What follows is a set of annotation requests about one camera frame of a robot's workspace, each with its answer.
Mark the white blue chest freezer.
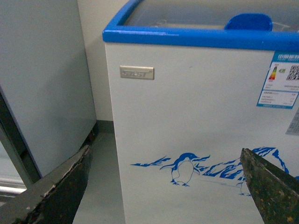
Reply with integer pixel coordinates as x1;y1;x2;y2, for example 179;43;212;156
102;0;299;224

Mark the grey instruction sticker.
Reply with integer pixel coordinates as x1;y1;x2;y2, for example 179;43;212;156
286;112;299;136

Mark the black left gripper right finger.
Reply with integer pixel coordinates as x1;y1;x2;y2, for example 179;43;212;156
240;148;299;224

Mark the white cabinet at left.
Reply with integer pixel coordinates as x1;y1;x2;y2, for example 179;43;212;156
0;0;96;188

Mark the sliding glass freezer lid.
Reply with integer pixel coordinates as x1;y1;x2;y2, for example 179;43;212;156
116;0;299;32

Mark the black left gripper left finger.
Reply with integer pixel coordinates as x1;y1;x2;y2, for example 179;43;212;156
0;145;93;224

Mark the blue freezer lid handle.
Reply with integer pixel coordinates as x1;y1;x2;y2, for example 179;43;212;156
224;13;273;31

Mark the silver brand nameplate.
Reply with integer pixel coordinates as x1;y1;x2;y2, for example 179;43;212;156
120;65;155;80

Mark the energy label sticker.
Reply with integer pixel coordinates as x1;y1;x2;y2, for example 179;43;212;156
257;51;299;109

